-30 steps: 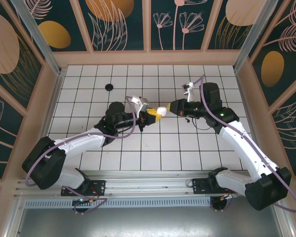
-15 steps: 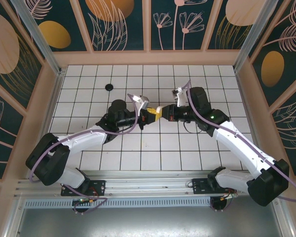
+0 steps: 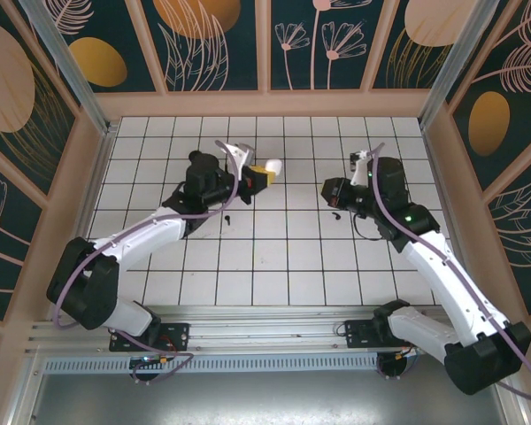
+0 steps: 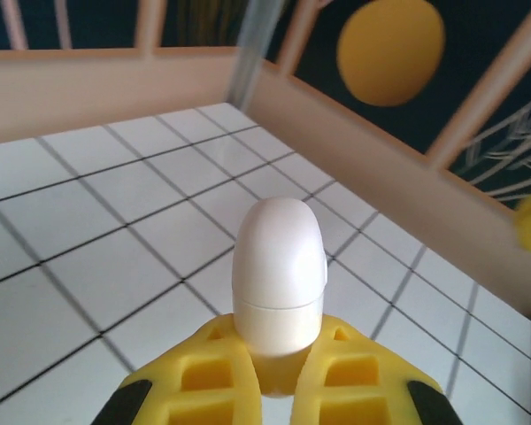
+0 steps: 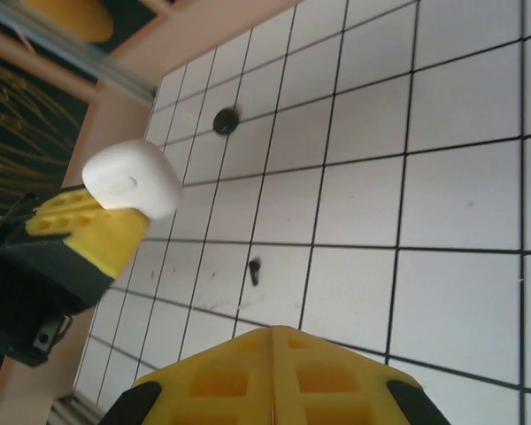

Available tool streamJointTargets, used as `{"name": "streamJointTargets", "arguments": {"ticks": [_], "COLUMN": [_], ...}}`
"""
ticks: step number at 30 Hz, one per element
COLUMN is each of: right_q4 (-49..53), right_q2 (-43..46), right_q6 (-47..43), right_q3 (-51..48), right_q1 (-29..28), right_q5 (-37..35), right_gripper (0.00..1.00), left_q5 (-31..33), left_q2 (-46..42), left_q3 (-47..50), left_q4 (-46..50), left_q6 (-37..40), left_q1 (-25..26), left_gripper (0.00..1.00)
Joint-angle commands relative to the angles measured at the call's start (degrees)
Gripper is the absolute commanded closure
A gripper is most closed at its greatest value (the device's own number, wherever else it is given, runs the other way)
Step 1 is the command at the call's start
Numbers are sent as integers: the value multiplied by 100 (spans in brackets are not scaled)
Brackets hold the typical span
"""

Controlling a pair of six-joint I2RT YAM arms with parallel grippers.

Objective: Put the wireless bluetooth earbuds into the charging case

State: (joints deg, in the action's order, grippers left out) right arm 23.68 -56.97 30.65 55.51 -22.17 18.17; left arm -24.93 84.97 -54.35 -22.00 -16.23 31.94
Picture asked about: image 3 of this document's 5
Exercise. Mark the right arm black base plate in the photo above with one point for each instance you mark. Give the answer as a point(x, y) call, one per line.
point(358, 334)

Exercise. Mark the pale leaf outline wall panel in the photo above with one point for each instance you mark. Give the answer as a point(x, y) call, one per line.
point(522, 221)

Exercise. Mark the aluminium frame post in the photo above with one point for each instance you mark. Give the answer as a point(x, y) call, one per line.
point(453, 66)
point(71, 71)

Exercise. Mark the yellow ellipse wall panel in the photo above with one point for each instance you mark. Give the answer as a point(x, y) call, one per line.
point(97, 62)

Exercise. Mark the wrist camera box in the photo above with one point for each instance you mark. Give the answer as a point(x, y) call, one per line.
point(243, 155)
point(359, 170)

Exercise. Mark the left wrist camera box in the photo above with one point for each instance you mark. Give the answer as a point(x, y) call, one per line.
point(243, 155)

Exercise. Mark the aluminium table edge rail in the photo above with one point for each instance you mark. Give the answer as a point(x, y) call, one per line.
point(93, 195)
point(439, 177)

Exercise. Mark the white earbuds charging case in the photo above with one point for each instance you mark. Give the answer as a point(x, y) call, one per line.
point(274, 166)

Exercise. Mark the pale disc golden stalks panel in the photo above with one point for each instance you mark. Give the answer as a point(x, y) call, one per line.
point(425, 22)

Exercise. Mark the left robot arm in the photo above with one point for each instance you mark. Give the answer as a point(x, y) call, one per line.
point(137, 234)

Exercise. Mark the pink flowers wall panel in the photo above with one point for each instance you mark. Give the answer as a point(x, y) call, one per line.
point(301, 66)

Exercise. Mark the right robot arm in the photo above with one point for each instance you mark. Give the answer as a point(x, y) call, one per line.
point(447, 283)

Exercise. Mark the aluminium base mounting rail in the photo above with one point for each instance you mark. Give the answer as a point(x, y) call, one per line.
point(270, 332)

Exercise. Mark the large pale disc wall panel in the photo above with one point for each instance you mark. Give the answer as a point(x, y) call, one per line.
point(9, 88)

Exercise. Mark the orange disc leaf wall panel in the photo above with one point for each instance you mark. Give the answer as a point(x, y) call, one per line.
point(194, 26)

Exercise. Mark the single flower outline wall panel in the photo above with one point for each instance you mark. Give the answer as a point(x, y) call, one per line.
point(0, 208)

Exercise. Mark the feather and ellipse wall panel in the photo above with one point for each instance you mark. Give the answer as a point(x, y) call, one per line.
point(489, 124)

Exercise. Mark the grey metal sheet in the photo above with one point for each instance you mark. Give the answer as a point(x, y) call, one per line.
point(270, 398)

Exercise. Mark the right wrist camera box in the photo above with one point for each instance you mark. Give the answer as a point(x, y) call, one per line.
point(359, 170)

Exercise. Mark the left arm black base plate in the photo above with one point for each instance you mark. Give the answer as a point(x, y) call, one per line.
point(177, 334)

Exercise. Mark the aluminium frame bar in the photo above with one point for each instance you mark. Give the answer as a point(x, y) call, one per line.
point(24, 389)
point(515, 414)

